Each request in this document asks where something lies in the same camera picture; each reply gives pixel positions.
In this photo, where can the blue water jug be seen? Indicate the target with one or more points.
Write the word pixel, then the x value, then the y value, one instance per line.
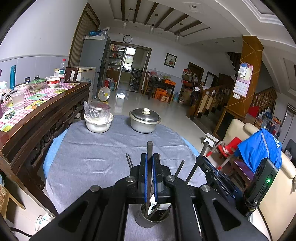
pixel 112 85

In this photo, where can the wooden stair railing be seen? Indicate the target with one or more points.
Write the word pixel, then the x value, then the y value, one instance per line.
pixel 208 97

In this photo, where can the carved wooden sideboard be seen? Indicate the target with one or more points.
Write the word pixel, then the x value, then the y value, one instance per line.
pixel 46 129

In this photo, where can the white plastic spoon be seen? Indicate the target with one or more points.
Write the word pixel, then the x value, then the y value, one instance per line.
pixel 154 204

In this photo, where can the wooden pillar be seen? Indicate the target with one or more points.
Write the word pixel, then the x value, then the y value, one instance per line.
pixel 248 53

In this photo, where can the round wall clock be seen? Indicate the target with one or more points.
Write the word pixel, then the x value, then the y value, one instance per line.
pixel 127 38

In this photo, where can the brown curtain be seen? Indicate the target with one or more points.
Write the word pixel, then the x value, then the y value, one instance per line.
pixel 83 37

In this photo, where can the dark wooden dining table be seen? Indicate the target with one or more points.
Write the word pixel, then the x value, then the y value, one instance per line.
pixel 161 83

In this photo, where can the white chest freezer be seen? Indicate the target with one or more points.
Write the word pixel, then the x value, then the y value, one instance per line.
pixel 86 75

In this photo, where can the small black jar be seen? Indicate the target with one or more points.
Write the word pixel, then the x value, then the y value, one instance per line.
pixel 27 80

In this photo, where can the grey refrigerator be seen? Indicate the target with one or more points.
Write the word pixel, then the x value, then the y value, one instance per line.
pixel 92 60

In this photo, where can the white step stool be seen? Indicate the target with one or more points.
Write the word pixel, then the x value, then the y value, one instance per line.
pixel 210 139

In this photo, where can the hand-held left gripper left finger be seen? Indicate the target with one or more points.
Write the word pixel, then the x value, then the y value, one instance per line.
pixel 144 176

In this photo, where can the red plastic chair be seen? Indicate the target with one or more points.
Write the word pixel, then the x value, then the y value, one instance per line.
pixel 227 148

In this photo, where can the pink checkered cloth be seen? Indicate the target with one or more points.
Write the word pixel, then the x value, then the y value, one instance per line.
pixel 46 92

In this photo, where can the beige sofa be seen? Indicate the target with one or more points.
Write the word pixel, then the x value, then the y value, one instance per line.
pixel 233 129

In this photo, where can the grey square chopstick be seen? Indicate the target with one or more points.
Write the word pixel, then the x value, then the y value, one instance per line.
pixel 150 162

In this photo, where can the blue thermos bottle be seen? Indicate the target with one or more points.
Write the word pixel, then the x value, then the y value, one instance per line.
pixel 13 78

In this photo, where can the red and white bowl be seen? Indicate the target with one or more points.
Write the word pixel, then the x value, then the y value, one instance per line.
pixel 54 83

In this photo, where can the clear plastic cup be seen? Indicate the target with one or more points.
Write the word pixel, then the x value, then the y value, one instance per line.
pixel 18 103

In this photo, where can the pink wall calendar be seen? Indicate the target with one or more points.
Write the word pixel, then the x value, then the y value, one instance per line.
pixel 242 84

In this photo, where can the plastic water bottle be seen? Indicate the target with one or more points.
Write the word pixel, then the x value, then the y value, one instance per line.
pixel 62 69

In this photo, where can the blue shirt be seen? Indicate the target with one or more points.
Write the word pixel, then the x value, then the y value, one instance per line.
pixel 256 148

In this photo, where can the perforated metal utensil holder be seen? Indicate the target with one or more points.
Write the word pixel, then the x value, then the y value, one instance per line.
pixel 148 223

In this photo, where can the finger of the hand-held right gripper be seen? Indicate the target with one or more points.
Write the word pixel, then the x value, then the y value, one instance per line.
pixel 215 178

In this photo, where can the bowl with glass lid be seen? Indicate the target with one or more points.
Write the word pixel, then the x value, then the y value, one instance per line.
pixel 37 83

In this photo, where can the grey tablecloth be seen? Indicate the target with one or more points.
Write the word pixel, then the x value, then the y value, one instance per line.
pixel 97 157

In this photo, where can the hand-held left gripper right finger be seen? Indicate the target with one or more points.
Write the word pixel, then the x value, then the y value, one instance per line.
pixel 156 176

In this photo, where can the clear plastic bag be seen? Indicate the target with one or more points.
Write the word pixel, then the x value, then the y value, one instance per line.
pixel 97 110

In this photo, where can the wooden chair back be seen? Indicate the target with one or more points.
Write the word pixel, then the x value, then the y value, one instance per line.
pixel 71 74

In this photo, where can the framed wall picture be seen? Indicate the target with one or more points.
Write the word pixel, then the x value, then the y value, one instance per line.
pixel 170 60

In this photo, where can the light blue table cover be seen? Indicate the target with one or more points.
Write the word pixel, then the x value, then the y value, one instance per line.
pixel 54 148

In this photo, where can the metal pot lid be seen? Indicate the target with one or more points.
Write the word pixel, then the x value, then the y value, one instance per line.
pixel 144 115

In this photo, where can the metal cooking pot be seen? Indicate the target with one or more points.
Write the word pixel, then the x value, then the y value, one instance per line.
pixel 144 127

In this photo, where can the orange cardboard box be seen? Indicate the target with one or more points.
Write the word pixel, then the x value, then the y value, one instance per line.
pixel 161 95

